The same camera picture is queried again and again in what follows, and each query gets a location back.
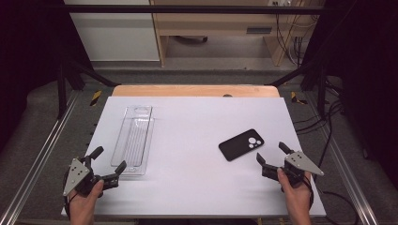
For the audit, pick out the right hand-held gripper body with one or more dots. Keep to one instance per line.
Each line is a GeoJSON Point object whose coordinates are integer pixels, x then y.
{"type": "Point", "coordinates": [297, 164]}

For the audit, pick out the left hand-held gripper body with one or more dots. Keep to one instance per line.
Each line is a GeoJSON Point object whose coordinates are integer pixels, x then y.
{"type": "Point", "coordinates": [82, 181]}

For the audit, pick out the black phone case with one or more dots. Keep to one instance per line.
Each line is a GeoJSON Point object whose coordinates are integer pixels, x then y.
{"type": "Point", "coordinates": [234, 148]}

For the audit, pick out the clear plastic packaging tray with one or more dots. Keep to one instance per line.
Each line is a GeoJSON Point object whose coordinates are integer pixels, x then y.
{"type": "Point", "coordinates": [134, 140]}

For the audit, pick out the person's left hand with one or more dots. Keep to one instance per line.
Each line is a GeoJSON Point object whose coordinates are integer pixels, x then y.
{"type": "Point", "coordinates": [83, 207]}

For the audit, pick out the person's right hand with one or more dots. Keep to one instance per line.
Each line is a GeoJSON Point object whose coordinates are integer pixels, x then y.
{"type": "Point", "coordinates": [297, 200]}

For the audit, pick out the white table board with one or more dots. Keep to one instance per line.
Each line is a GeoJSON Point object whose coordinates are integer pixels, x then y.
{"type": "Point", "coordinates": [203, 181]}

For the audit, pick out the black curtain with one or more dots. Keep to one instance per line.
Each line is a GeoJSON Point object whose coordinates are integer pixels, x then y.
{"type": "Point", "coordinates": [369, 78]}
{"type": "Point", "coordinates": [28, 62]}

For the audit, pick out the white cabinet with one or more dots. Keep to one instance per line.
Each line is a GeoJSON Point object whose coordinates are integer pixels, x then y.
{"type": "Point", "coordinates": [115, 37]}

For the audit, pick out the grey desk label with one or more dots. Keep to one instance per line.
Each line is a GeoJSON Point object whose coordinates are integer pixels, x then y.
{"type": "Point", "coordinates": [258, 30]}

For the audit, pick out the light wooden desk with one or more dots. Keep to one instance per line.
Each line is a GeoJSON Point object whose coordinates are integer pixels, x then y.
{"type": "Point", "coordinates": [212, 25]}

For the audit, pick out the white power strip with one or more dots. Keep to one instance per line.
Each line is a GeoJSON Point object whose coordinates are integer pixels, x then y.
{"type": "Point", "coordinates": [280, 2]}

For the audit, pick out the aluminium floor rail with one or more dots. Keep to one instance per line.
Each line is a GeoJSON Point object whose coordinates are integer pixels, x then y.
{"type": "Point", "coordinates": [350, 175]}
{"type": "Point", "coordinates": [37, 157]}

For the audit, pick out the black frame stand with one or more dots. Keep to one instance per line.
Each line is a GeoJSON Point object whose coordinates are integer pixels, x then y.
{"type": "Point", "coordinates": [62, 90]}
{"type": "Point", "coordinates": [321, 90]}

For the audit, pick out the black horizontal frame bar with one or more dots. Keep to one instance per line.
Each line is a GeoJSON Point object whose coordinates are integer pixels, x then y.
{"type": "Point", "coordinates": [187, 9]}

